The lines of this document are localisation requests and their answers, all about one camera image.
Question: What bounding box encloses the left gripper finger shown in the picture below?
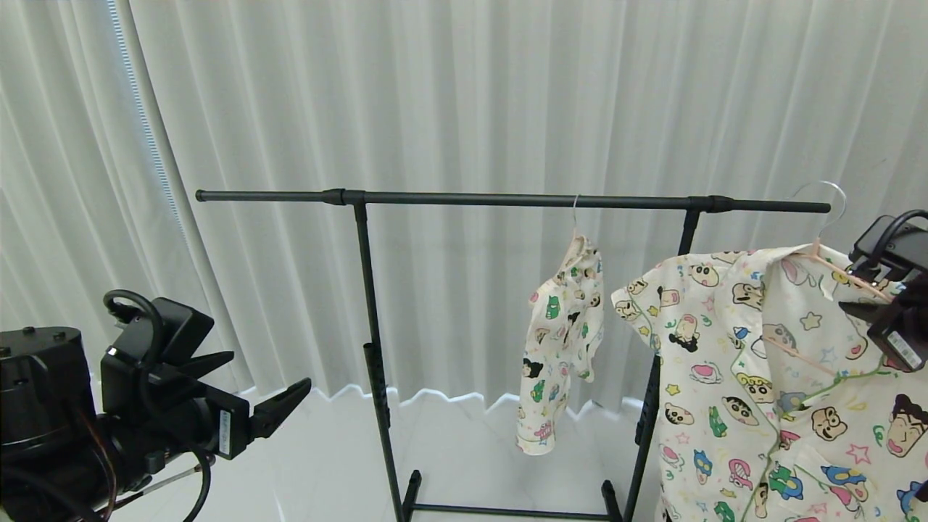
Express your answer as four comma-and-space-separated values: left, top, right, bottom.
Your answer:
178, 351, 236, 379
249, 377, 313, 440

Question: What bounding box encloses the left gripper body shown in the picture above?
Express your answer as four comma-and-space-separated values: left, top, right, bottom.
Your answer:
170, 381, 256, 462

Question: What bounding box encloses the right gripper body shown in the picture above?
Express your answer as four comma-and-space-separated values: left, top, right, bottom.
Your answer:
866, 274, 928, 375

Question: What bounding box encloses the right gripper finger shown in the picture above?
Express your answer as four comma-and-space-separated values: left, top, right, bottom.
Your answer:
837, 299, 903, 331

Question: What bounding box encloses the cream printed garment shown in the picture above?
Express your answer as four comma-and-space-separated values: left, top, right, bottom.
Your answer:
611, 245, 928, 522
516, 232, 605, 456

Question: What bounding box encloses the black clothes rack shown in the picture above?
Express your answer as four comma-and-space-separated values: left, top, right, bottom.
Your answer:
196, 188, 832, 522

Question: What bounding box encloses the black cable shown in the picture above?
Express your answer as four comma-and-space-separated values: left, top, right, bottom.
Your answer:
103, 289, 166, 363
874, 210, 928, 251
181, 457, 212, 522

